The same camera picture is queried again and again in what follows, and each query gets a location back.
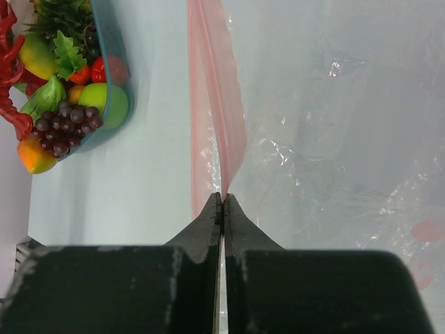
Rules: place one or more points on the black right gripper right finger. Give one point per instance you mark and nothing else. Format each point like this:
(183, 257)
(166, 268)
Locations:
(274, 290)

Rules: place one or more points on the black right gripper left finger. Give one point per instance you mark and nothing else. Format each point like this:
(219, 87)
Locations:
(173, 288)

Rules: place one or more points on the clear zip bag pink dots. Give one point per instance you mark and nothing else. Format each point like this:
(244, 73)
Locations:
(326, 120)

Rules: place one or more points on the orange yellow toy peach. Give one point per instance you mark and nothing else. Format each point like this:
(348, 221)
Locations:
(33, 157)

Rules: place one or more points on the purple grape bunch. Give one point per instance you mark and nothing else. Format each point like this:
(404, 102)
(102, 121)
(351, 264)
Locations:
(63, 130)

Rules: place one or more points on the green toy leaf vegetable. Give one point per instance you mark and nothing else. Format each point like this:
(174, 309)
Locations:
(46, 98)

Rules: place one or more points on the red toy lobster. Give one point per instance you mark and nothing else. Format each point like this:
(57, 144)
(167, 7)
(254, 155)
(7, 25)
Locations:
(11, 72)

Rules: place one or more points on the teal plastic food tray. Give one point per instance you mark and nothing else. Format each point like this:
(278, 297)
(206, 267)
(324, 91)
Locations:
(101, 38)

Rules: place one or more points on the green toy apple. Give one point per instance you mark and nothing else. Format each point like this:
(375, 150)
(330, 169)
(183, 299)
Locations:
(111, 100)

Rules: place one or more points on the orange red toy pepper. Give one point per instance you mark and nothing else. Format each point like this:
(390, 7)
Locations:
(82, 76)

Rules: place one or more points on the yellow green toy mango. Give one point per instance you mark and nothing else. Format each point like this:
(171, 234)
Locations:
(37, 57)

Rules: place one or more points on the toy pineapple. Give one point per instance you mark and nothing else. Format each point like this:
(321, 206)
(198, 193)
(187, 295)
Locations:
(71, 17)

